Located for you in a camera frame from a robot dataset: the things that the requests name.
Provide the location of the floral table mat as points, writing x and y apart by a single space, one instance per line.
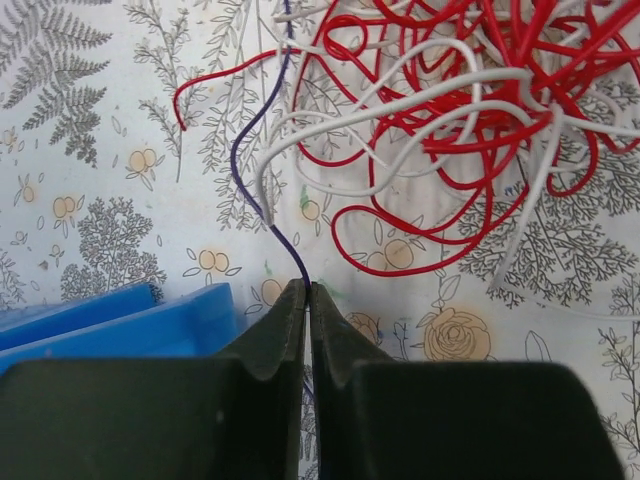
461 176

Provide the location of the blue plastic divided bin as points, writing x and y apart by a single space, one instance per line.
127 322

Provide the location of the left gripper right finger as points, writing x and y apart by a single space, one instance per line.
380 418

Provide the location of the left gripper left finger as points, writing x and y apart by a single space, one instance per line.
234 414

